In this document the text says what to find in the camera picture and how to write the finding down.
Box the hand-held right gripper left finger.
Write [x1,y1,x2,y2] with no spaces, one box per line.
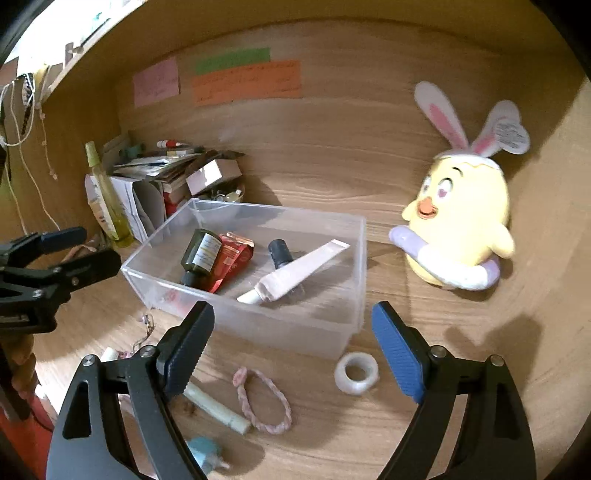
[46,300,216,480]

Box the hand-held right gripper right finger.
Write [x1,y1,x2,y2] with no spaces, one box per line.
[372,301,539,480]

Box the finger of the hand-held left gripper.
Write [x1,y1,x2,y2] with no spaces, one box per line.
[25,248,122,302]
[0,227,88,269]

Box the white tape roll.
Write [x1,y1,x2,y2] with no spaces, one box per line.
[334,352,380,394]

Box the pale green lip balm stick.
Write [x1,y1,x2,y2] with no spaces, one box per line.
[182,383,252,435]

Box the pink braided hair tie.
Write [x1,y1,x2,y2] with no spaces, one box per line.
[232,367,293,435]

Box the clear plastic box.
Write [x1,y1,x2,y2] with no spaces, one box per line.
[121,198,368,361]

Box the light blue cap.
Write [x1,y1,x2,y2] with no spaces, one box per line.
[187,436,232,474]

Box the person's red sleeved forearm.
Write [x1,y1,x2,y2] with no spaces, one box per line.
[0,392,58,480]

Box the person's left hand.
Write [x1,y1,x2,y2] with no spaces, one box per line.
[8,330,41,418]

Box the thin metal hairpin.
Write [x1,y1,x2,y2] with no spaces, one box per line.
[135,314,157,354]

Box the yellow spray bottle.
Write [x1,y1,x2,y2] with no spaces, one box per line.
[84,141,134,248]

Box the dark green bottle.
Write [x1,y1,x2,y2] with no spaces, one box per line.
[179,229,222,290]

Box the red foil packet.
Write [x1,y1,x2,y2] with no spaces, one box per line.
[203,232,254,294]

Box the red box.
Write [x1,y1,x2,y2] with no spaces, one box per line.
[161,182,192,217]

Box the pile of papers and pens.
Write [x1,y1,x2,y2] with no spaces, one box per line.
[111,141,245,183]

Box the pink cosmetic tube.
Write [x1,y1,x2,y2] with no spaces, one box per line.
[237,240,350,304]

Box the purple nail polish bottle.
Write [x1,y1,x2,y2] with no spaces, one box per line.
[268,239,306,296]

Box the small pink cardboard box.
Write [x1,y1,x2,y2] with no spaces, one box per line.
[185,159,244,197]

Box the yellow chick plush toy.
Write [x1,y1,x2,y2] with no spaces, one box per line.
[388,82,522,291]

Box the pink sticky note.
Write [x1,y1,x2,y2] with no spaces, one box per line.
[133,58,180,109]

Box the orange sticky note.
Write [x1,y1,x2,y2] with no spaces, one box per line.
[191,60,303,108]

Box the green sticky note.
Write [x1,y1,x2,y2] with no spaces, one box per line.
[194,47,271,76]

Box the heart-shaped paper tag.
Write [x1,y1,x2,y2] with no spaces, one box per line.
[492,115,531,155]

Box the white hanging cord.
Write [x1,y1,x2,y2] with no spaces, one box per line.
[0,74,62,232]

